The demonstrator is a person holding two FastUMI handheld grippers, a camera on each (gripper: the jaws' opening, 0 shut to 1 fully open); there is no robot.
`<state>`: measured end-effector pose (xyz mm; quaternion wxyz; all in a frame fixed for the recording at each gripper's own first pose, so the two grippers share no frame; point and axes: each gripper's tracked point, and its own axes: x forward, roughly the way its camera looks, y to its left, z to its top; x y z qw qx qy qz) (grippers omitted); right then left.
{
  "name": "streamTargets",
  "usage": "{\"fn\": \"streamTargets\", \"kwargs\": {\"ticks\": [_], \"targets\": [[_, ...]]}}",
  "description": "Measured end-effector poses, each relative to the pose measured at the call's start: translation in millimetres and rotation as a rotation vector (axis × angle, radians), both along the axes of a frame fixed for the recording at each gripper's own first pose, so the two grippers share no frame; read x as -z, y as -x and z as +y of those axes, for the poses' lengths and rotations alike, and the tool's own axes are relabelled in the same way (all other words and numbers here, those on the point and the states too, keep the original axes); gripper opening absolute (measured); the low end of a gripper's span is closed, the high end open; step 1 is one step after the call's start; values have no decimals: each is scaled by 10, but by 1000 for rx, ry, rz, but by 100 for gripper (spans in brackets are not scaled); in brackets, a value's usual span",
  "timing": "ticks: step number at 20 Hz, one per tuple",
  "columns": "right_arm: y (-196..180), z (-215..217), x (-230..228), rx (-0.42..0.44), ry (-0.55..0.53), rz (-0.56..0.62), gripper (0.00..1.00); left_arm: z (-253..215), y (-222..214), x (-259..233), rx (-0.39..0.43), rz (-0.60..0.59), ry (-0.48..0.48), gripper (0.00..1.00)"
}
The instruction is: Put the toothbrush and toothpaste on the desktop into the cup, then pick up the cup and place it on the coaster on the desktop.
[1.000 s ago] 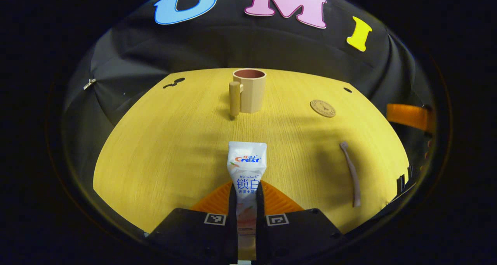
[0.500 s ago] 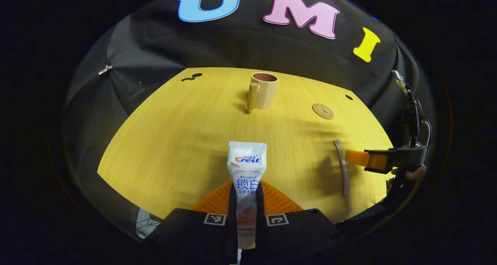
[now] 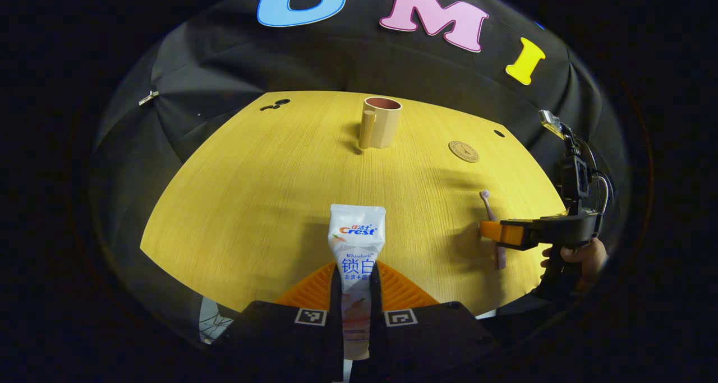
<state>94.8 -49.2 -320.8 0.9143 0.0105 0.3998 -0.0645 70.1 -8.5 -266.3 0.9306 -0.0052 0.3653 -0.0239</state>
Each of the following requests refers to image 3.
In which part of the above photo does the white toothpaste tube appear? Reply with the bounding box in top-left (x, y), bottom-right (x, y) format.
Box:
top-left (328, 204), bottom-right (387, 361)

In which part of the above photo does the beige cup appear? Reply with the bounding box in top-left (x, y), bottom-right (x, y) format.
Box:
top-left (358, 96), bottom-right (403, 150)

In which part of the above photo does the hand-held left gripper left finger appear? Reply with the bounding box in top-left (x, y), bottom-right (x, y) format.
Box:
top-left (210, 261), bottom-right (344, 383)

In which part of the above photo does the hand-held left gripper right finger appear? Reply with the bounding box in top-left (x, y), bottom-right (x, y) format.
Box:
top-left (367, 261), bottom-right (498, 383)

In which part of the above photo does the round brown coaster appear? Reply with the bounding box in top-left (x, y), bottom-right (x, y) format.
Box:
top-left (448, 141), bottom-right (480, 163)

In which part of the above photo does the black backdrop cloth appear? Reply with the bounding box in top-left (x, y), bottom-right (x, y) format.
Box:
top-left (90, 0), bottom-right (629, 339)

